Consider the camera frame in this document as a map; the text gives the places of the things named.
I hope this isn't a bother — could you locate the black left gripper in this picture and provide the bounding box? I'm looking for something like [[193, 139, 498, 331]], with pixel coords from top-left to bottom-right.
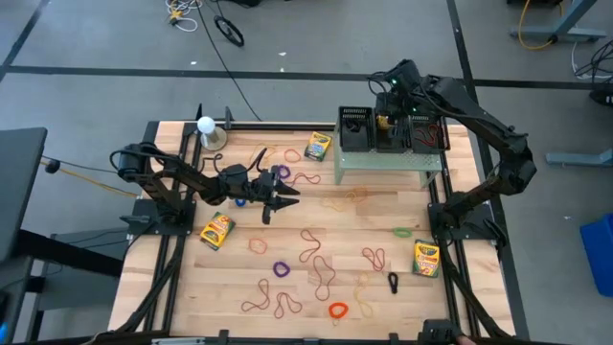
[[256, 166, 302, 225]]

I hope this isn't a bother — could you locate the black slotted plastic basket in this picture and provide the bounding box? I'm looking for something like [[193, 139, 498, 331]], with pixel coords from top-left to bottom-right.
[[338, 105, 375, 153], [374, 107, 412, 155], [409, 112, 452, 155]]

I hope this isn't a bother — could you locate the grey desk leg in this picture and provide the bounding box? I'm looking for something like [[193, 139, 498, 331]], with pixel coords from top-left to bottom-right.
[[509, 0, 608, 45], [545, 147, 613, 169]]

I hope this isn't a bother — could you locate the green perforated metal shelf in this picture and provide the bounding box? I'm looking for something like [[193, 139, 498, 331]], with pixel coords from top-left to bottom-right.
[[333, 117, 443, 189]]

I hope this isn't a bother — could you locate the white globe lamp wooden base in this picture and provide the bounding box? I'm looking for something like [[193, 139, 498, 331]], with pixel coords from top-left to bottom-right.
[[196, 115, 229, 152]]

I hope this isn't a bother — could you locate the black handheld device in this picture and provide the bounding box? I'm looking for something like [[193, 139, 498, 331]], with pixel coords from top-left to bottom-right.
[[418, 318, 464, 345]]

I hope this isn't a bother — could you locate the black support beam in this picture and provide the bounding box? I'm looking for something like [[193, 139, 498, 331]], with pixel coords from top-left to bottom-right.
[[13, 229, 125, 279]]

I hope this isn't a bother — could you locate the blue plastic bin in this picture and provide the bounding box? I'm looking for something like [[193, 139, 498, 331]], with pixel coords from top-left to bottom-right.
[[579, 213, 613, 299]]

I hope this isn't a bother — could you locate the dark grey monitor panel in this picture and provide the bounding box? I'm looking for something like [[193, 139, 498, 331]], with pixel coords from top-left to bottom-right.
[[0, 126, 48, 263]]

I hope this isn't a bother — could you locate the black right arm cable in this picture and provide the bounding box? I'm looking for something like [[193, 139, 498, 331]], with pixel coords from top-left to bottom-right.
[[367, 71, 389, 97]]

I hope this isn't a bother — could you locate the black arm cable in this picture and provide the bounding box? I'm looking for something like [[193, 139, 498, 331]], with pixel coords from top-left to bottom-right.
[[367, 71, 389, 97], [200, 147, 269, 176]]

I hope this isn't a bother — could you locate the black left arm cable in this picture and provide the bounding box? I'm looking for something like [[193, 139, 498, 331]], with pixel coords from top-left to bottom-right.
[[200, 147, 269, 176]]

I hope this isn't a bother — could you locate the long black floor cable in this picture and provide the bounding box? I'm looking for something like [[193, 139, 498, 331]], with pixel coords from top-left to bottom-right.
[[194, 0, 263, 123]]

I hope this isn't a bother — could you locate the yellow floor cable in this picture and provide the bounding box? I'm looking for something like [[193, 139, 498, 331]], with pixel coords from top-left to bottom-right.
[[517, 0, 556, 51]]

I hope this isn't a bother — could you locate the black coiled cable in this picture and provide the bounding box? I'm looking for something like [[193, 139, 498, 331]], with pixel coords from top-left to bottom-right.
[[213, 14, 246, 49]]

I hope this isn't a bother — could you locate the thin yellow cable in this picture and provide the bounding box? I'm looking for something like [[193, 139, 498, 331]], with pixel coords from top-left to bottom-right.
[[40, 161, 140, 198]]

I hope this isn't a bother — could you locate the black cable bundle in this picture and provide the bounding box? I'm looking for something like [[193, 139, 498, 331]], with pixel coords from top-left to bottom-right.
[[573, 37, 613, 86]]

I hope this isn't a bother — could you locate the white cable bundle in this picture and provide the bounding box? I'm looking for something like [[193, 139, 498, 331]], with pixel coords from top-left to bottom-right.
[[165, 0, 205, 34]]

